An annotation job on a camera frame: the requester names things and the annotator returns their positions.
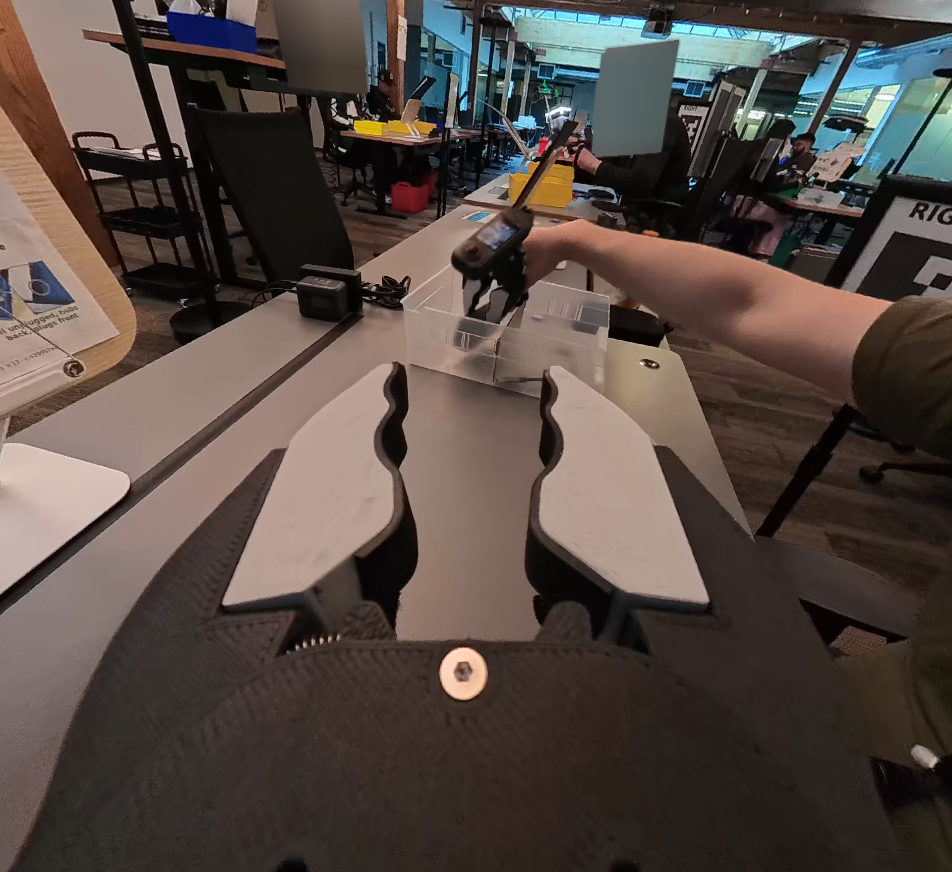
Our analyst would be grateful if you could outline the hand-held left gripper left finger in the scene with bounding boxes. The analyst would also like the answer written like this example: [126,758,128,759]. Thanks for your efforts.
[221,362,417,623]

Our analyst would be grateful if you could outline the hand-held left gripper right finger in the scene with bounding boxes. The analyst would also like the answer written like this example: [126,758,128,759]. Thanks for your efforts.
[524,365,713,641]

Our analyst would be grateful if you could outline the clear plastic bin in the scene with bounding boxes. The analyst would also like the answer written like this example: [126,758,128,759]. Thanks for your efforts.
[402,280,612,400]

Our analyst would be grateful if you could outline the person's right forearm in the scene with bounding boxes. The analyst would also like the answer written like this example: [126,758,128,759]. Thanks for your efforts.
[584,221,893,408]

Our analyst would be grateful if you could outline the person's right hand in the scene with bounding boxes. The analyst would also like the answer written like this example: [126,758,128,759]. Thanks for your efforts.
[521,221,596,289]

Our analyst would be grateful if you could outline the yellow bin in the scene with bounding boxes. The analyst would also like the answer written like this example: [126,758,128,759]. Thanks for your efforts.
[508,161,576,208]

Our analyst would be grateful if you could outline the flat black box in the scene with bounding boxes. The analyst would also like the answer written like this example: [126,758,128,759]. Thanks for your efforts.
[606,307,672,350]

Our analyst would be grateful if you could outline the black charger block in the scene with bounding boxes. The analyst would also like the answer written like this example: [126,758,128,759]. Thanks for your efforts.
[297,264,364,322]

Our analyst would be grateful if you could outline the row of yellow trays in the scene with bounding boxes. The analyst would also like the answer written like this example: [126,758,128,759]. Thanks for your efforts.
[353,118,437,138]

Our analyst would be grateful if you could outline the black tripod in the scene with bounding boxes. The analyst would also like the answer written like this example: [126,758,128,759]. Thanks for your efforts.
[755,402,867,540]

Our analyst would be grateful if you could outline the black pole stand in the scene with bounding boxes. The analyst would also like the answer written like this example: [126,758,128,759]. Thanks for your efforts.
[88,0,252,346]

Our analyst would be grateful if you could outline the black office chair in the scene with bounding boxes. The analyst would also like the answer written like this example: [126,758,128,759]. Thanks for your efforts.
[184,106,356,289]

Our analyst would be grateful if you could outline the small fiducial tag sign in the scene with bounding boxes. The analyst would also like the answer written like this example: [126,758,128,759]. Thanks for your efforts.
[678,100,713,160]

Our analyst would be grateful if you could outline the white stand base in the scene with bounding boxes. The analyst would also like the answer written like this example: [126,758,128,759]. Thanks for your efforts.
[0,440,132,596]

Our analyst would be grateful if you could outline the black chair base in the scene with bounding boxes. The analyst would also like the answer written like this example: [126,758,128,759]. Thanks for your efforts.
[859,440,952,486]

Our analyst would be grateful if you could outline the blue bin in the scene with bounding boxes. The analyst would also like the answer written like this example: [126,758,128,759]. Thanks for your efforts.
[167,9,258,56]

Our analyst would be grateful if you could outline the black utility cart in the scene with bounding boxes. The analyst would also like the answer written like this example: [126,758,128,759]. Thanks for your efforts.
[72,131,211,298]

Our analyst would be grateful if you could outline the framed fiducial tag sign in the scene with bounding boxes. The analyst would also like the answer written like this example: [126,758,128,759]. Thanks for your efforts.
[839,175,952,304]

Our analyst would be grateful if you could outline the wooden standing desk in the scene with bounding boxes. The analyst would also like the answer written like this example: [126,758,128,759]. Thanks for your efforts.
[82,29,313,285]

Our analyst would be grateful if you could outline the tangled black cable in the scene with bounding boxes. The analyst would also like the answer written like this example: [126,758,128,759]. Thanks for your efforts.
[251,275,412,309]

